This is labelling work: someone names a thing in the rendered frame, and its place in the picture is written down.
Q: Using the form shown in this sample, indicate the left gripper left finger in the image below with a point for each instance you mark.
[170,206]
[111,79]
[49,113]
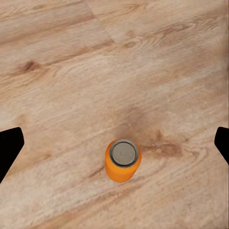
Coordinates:
[11,143]

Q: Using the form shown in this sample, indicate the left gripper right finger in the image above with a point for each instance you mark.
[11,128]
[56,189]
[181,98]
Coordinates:
[222,142]

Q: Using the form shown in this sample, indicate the can of soda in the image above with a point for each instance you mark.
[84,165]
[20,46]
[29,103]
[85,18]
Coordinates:
[122,159]

